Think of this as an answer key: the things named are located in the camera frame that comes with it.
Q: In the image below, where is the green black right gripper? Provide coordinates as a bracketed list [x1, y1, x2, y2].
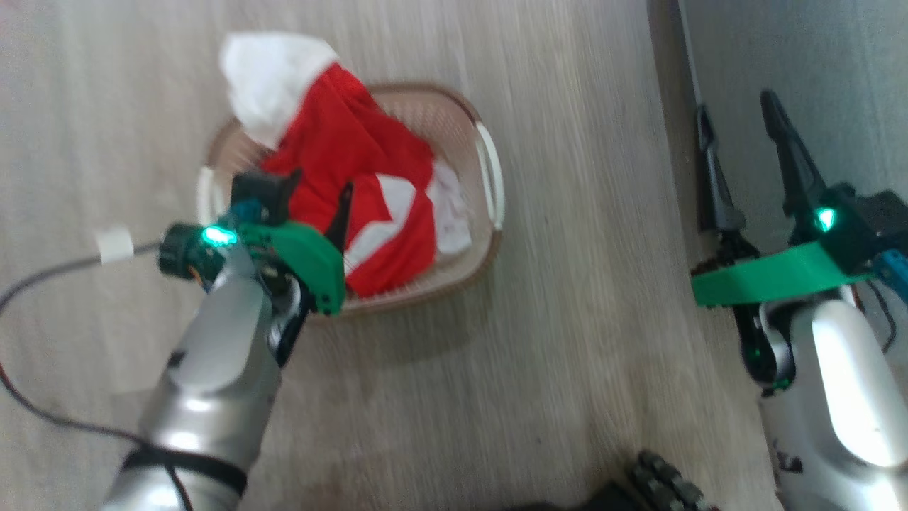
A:
[691, 89, 908, 390]

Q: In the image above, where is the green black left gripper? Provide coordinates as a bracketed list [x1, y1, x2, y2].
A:
[158, 167, 354, 317]

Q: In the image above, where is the beige perforated laundry basket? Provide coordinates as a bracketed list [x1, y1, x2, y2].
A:
[197, 84, 506, 319]

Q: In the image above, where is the red garment with white patches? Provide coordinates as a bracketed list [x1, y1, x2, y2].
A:
[259, 62, 437, 297]

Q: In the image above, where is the plain white garment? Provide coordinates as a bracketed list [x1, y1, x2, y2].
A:
[218, 32, 341, 151]

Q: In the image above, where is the white patterned cloth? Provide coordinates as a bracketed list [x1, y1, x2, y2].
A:
[426, 162, 473, 256]

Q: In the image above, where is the white cable tag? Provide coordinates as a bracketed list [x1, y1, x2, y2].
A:
[96, 227, 135, 265]

